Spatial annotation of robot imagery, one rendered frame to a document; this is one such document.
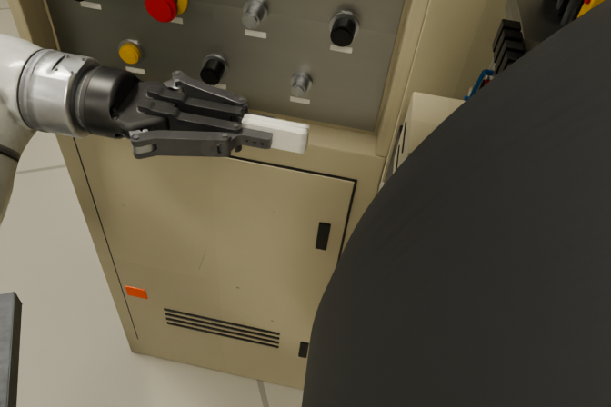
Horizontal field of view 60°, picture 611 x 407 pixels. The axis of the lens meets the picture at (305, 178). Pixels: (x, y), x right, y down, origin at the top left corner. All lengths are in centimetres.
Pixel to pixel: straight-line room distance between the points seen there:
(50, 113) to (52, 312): 119
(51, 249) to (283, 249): 104
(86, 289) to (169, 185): 86
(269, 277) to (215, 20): 54
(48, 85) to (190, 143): 16
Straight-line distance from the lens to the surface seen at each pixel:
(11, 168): 65
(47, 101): 60
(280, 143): 56
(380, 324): 18
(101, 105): 58
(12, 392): 93
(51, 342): 170
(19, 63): 62
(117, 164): 96
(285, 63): 77
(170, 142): 55
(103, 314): 170
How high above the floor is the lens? 143
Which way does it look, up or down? 46 degrees down
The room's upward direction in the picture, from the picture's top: 7 degrees clockwise
